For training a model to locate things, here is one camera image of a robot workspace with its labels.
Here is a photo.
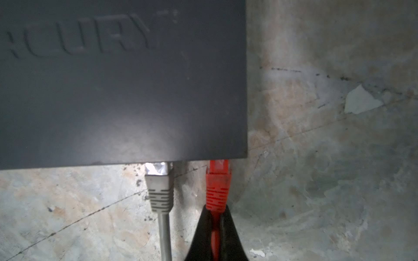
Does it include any black network switch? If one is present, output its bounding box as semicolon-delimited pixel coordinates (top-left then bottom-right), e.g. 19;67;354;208
1;1;248;170

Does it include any red ethernet cable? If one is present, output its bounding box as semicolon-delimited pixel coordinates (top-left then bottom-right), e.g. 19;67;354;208
205;159;233;261

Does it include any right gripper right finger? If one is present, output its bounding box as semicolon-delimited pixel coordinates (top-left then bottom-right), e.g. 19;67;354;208
219;206;249;261

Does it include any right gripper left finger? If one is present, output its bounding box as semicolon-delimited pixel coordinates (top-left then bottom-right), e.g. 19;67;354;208
185;206;213;261

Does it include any grey ethernet cable front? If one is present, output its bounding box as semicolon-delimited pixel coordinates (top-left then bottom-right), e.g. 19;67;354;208
144;161;175;261

